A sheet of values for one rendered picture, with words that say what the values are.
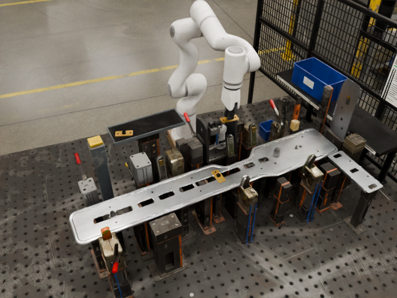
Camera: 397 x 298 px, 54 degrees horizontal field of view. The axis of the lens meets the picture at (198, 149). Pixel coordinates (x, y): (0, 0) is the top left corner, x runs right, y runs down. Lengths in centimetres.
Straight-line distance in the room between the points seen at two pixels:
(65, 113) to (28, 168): 171
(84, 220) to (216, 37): 97
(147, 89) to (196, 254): 274
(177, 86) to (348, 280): 130
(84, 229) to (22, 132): 246
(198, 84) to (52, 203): 105
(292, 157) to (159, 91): 256
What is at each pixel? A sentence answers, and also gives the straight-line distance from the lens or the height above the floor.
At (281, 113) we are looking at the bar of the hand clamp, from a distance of 209.
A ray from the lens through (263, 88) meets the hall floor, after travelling 443.
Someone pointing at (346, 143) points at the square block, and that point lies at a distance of 217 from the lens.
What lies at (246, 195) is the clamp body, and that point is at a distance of 176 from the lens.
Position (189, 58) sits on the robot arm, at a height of 137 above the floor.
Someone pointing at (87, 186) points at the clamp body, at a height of 106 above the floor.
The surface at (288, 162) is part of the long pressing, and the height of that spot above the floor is 100.
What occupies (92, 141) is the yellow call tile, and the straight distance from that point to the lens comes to 190.
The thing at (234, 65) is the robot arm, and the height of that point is 157.
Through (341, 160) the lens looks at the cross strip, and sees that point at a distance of 210.
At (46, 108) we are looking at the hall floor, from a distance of 435.
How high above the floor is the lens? 234
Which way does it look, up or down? 41 degrees down
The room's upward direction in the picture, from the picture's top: straight up
